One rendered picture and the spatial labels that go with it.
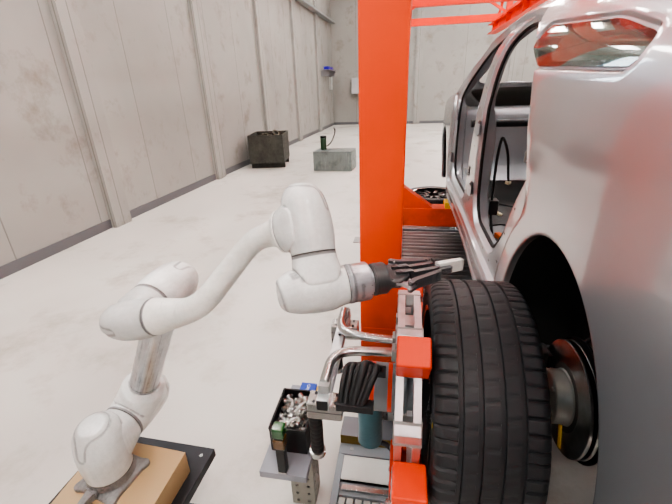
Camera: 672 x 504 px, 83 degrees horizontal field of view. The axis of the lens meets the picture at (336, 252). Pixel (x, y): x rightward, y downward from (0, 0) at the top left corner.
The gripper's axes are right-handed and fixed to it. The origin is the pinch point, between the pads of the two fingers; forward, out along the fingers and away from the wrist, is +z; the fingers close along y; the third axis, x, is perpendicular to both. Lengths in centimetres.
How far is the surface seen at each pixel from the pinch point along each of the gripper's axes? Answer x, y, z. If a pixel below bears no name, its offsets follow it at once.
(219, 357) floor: -133, -147, -77
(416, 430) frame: -28.5, 19.4, -16.3
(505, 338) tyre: -11.5, 15.5, 6.2
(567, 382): -35.0, 13.0, 31.8
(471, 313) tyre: -9.7, 7.1, 2.8
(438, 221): -84, -207, 118
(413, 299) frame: -16.7, -12.2, -2.6
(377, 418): -65, -15, -12
